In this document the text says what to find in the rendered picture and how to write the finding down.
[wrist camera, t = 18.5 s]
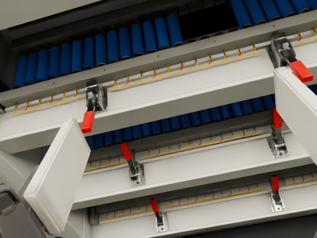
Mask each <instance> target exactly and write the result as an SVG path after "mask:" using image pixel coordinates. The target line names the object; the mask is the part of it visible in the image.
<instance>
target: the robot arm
mask: <svg viewBox="0 0 317 238"><path fill-rule="evenodd" d="M274 84H275V104H276V111H277V112H278V113H279V115H280V116H281V117H282V119H283V120H284V122H285V123H286V124H287V126H288V127H289V129H290V130H291V131H292V132H293V134H294V135H295V136H296V138H297V139H298V141H299V142H300V143H301V145H302V146H303V148H304V149H305V150H306V152H307V153H308V154H309V156H310V157H311V159H312V160H313V161H314V163H315V164H316V165H317V96H316V95H315V94H314V93H313V92H312V91H311V90H310V89H308V88H307V87H306V86H305V85H304V84H303V83H302V82H301V81H300V80H299V79H298V78H297V77H296V76H295V75H294V74H293V73H292V72H290V71H289V70H288V69H287V68H285V67H280V68H276V69H275V70H274ZM90 152H91V150H90V148H89V146H88V144H87V142H86V139H85V137H84V135H83V133H82V131H81V129H80V127H79V125H78V123H77V121H76V119H75V118H73V117H71V118H67V119H65V121H64V123H63V125H62V126H61V128H60V130H59V132H58V133H57V135H56V137H55V139H54V141H53V142H52V144H51V146H50V148H49V150H48V151H47V153H46V155H45V157H44V158H43V160H42V162H41V164H40V165H38V166H36V167H35V168H34V169H33V170H32V171H31V173H30V174H29V176H28V178H27V180H26V181H25V183H24V185H23V186H22V188H21V190H20V191H19V193H18V195H17V194H16V193H15V191H14V190H13V189H11V188H6V189H3V190H1V191H0V238H47V237H46V235H45V234H44V232H43V231H42V230H43V227H45V228H46V230H47V231H48V232H49V234H50V235H51V236H52V235H57V234H62V232H63V231H64V228H65V225H66V222H67V219H68V216H69V213H70V210H71V208H72V205H73V202H74V199H75V195H76V193H77V190H78V187H79V184H80V181H81V179H82V176H83V172H84V169H85V166H86V164H87V161H88V158H89V155H90Z"/></svg>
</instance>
